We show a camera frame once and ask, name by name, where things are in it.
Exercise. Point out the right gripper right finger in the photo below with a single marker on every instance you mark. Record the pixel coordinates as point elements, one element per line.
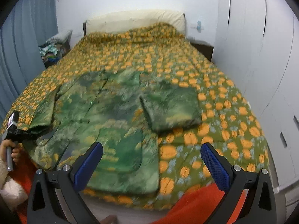
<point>259,205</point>

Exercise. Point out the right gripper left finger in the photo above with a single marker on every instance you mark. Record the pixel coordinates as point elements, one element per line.
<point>43,204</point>

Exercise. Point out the green landscape print padded jacket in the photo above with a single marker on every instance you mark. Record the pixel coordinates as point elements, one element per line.
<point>125,112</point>

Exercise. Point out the white fleece sleeve forearm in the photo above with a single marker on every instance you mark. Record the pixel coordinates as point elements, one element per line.
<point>12,192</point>

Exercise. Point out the pile of clothes on nightstand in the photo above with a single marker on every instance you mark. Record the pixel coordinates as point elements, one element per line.
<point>51,53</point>

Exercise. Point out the person's left hand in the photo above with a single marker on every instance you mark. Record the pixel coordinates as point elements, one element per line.
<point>15,155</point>

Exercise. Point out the orange fleece trousers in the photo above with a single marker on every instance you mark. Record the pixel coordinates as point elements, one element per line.
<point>194,207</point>

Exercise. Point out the green orange floral quilt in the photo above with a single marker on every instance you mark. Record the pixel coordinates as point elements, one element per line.
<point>227,121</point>

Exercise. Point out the striped grey pillow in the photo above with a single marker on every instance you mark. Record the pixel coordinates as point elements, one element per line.
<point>60,37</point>

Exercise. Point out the blue window curtain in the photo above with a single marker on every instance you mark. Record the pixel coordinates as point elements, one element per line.
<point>29,24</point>

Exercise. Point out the cream padded headboard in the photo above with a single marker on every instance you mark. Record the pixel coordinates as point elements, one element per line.
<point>127,20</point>

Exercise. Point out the dark wooden right nightstand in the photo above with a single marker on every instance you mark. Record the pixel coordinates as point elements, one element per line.
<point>206,50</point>

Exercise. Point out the white wardrobe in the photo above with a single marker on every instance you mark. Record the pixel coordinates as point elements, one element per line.
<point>256,45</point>

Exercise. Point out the wall socket with blue plug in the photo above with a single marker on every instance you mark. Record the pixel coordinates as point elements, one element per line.
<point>198,26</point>

